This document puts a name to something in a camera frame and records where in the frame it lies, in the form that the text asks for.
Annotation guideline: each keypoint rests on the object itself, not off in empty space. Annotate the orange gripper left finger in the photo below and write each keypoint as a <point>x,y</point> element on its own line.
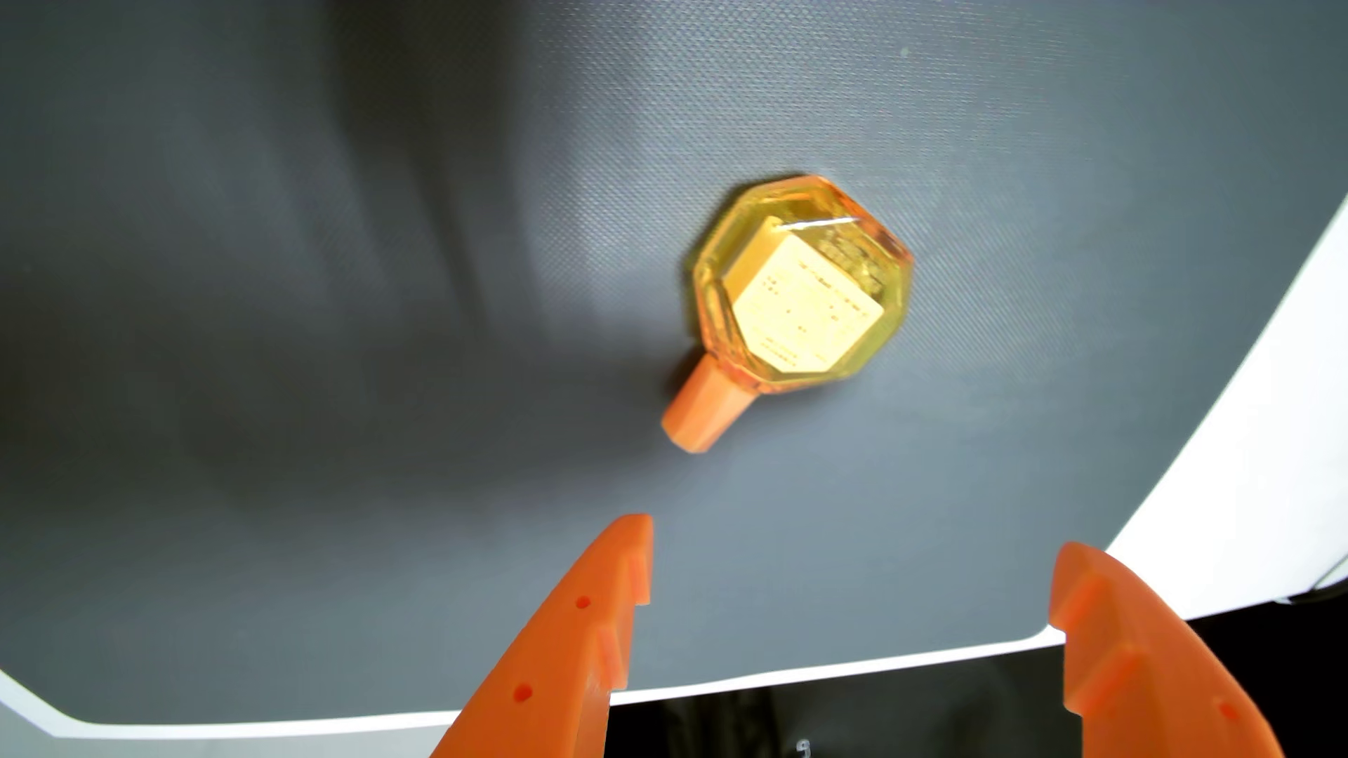
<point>569,653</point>

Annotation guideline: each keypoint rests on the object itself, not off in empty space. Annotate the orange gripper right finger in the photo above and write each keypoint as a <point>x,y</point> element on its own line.
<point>1148,674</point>

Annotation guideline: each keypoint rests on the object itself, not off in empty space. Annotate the yellow eyedrop bottle orange cap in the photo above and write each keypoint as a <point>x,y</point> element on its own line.
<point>806,290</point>

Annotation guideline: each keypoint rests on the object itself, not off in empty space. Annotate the grey textured mat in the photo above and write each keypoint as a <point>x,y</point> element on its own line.
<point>316,316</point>

